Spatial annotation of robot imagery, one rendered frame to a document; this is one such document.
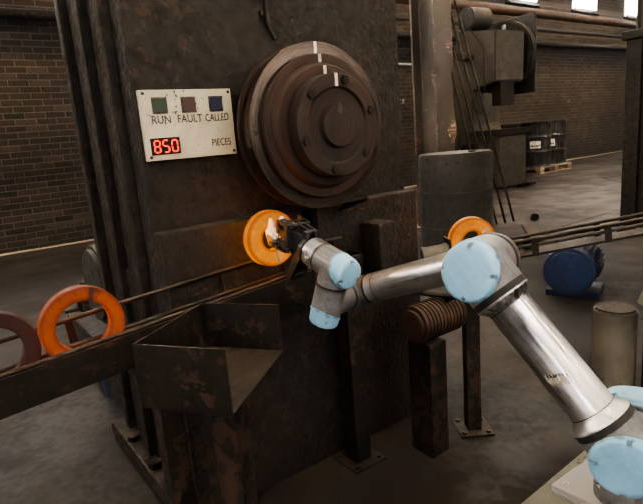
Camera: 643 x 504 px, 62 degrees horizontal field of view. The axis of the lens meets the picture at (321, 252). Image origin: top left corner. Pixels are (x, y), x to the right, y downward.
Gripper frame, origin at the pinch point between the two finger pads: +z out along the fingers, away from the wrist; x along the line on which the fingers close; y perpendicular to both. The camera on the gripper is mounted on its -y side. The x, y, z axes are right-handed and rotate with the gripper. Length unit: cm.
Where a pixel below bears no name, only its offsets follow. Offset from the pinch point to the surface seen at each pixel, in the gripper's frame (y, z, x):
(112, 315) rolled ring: -12.0, -2.5, 44.9
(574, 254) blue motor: -64, 16, -219
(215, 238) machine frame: -3.0, 8.6, 12.4
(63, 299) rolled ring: -6, -1, 55
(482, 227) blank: -6, -19, -72
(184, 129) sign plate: 25.3, 19.8, 15.4
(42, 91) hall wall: -58, 615, -60
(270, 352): -15.9, -30.1, 17.9
